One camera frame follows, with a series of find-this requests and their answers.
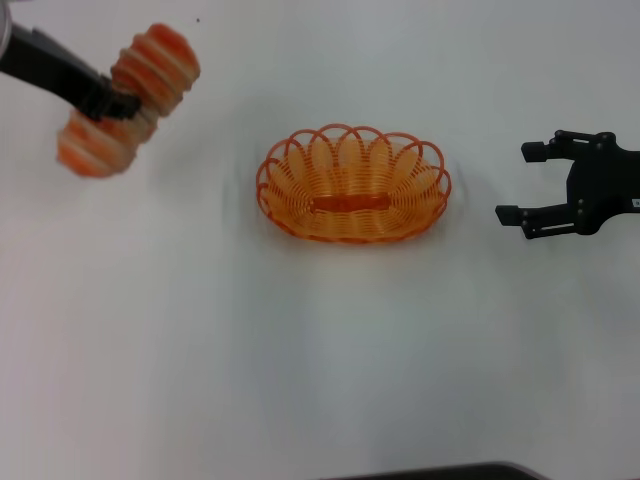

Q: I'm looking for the orange striped bread loaf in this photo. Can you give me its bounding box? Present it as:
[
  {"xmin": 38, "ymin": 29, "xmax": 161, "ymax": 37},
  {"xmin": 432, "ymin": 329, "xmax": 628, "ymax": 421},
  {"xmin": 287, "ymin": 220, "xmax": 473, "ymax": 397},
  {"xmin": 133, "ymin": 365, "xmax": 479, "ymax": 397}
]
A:
[{"xmin": 55, "ymin": 23, "xmax": 202, "ymax": 179}]

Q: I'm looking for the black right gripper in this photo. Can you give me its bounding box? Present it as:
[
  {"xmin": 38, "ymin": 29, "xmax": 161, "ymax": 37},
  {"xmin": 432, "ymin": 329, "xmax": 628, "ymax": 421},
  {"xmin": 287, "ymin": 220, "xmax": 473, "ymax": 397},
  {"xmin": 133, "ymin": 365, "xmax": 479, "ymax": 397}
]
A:
[{"xmin": 494, "ymin": 128, "xmax": 640, "ymax": 240}]

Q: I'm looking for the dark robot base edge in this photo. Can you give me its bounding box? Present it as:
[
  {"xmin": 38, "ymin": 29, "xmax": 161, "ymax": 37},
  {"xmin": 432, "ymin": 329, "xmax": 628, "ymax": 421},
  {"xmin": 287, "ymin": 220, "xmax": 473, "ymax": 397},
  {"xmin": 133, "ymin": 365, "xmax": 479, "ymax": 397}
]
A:
[{"xmin": 319, "ymin": 460, "xmax": 551, "ymax": 480}]

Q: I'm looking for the orange woven plastic basket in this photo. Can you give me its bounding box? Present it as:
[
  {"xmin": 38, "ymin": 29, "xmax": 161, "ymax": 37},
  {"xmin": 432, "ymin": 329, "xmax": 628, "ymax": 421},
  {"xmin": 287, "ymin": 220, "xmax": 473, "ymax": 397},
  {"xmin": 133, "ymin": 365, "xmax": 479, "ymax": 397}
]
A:
[{"xmin": 255, "ymin": 123, "xmax": 454, "ymax": 245}]

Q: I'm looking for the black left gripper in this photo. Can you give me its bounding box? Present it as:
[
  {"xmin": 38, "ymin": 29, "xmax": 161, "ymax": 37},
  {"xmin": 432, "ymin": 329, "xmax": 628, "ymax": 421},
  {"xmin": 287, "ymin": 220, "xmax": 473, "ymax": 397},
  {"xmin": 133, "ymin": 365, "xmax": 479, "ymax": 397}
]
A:
[{"xmin": 0, "ymin": 23, "xmax": 144, "ymax": 122}]

